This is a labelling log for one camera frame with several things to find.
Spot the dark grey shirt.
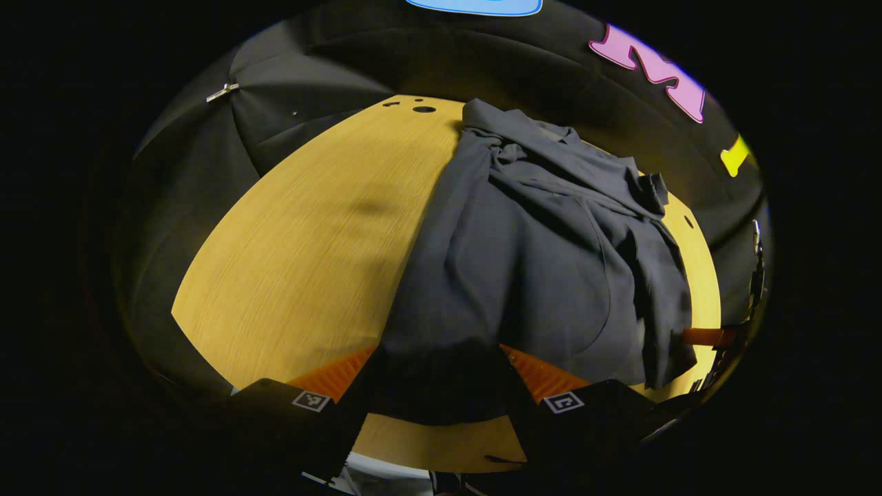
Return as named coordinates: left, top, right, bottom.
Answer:
left=358, top=99, right=698, bottom=426

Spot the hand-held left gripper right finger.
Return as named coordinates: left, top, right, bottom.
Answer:
left=500, top=343, right=666, bottom=483

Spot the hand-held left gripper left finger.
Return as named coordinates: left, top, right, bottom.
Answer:
left=227, top=344, right=378, bottom=486

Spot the black backdrop cloth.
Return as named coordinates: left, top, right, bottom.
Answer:
left=114, top=0, right=769, bottom=400

